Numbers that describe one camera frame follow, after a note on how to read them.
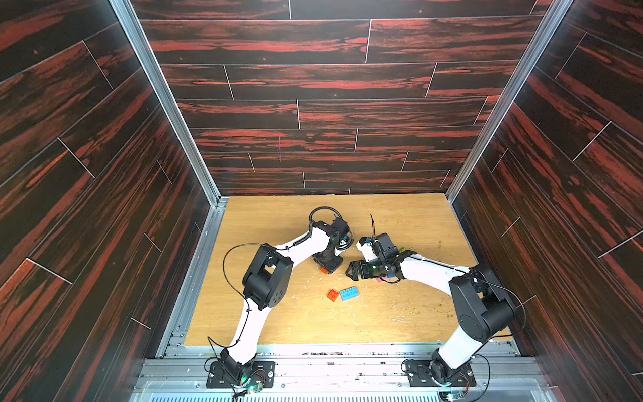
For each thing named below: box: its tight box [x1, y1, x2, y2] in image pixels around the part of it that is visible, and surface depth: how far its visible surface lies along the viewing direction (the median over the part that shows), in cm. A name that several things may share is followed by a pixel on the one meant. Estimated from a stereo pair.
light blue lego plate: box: [339, 286, 361, 302], surface depth 91 cm
